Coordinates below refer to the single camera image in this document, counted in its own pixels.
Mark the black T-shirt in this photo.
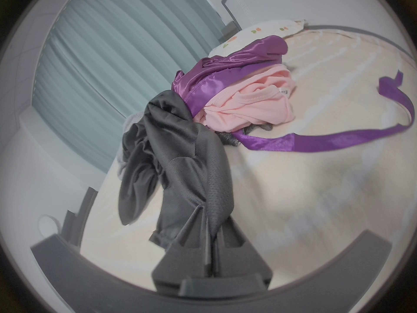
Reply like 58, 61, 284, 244
118, 89, 236, 252

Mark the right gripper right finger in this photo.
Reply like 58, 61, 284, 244
212, 215, 273, 288

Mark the black chest of drawers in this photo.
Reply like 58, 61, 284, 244
61, 186, 99, 245

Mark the white printed pillow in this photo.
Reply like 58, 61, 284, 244
208, 18, 307, 58

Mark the pink garment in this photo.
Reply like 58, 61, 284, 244
195, 63, 295, 133

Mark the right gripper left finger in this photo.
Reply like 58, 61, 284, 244
151, 203, 210, 288

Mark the grey bedside table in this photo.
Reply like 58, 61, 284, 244
219, 21, 243, 38

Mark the purple satin garment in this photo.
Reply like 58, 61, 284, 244
172, 35, 415, 152

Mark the blue-green curtain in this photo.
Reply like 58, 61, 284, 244
31, 0, 228, 175

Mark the bed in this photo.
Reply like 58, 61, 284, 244
79, 0, 416, 291

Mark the small black garment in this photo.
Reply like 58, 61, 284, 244
218, 123, 273, 147

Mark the grey knit garment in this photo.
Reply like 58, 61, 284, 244
116, 111, 150, 178

